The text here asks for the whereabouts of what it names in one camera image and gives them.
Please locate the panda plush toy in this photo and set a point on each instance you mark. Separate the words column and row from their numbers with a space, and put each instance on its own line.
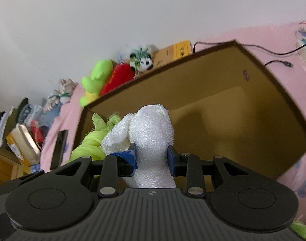
column 140, row 60

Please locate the brown cardboard box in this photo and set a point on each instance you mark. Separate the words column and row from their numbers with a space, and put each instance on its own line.
column 222, row 101

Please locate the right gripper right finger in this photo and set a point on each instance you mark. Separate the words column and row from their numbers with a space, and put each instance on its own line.
column 177, row 163

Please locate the pink bed sheet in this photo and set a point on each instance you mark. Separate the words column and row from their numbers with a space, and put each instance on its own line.
column 274, row 47

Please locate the white fluffy towel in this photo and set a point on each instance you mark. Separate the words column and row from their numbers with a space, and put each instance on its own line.
column 150, row 129

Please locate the white power strip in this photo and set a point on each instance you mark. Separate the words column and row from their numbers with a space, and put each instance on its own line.
column 301, row 42

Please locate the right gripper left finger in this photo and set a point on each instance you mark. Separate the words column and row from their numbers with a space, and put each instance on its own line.
column 127, row 161

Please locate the green yellow dinosaur plush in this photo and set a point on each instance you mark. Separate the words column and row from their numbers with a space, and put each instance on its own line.
column 95, row 82

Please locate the beige rope toy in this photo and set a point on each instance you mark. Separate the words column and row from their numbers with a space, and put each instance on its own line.
column 61, row 95

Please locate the red plush toy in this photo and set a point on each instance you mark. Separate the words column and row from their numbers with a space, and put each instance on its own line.
column 122, row 73

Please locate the yellow cardboard box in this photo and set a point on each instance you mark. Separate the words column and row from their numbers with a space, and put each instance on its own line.
column 171, row 53

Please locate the green pickle plush toy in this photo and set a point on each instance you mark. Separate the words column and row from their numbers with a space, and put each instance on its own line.
column 299, row 228

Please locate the lime green cloth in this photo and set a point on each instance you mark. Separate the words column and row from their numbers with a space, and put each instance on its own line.
column 91, row 144

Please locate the black smartphone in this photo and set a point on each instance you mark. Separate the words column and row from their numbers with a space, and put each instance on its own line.
column 59, row 150

